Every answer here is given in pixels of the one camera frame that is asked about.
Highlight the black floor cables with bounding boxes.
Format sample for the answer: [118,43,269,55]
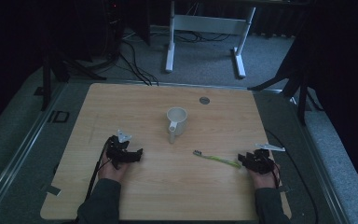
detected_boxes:
[117,29,232,87]

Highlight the green toothbrush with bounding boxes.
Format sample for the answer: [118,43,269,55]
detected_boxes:
[192,149,243,170]

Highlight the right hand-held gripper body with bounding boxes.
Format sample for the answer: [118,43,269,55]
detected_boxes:
[245,142,286,175]

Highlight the grey tape strip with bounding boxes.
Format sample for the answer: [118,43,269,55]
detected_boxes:
[40,183,62,197]

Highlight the person's right hand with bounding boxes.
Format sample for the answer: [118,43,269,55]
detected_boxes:
[248,163,282,190]

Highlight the person's left hand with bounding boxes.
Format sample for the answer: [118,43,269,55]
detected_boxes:
[97,151,131,184]

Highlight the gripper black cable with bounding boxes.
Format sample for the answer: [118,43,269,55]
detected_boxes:
[264,128,320,224]
[73,138,112,224]

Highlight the dark computer tower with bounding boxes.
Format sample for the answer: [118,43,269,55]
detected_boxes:
[103,0,127,59]

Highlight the black rectangular floor bracket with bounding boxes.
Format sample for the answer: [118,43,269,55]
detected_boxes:
[47,109,71,124]

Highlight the black tripod stand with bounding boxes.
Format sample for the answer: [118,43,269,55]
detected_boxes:
[247,43,324,126]
[34,50,108,112]

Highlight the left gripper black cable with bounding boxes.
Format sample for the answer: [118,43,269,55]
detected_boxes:
[73,138,112,224]

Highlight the white mug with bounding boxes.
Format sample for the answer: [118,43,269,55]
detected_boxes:
[166,106,188,145]

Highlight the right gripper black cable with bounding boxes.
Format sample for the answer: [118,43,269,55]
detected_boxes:
[264,128,320,224]

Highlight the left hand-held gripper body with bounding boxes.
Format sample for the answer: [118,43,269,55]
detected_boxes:
[105,129,135,171]

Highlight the white desk frame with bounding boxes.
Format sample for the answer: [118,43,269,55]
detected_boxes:
[164,0,257,79]

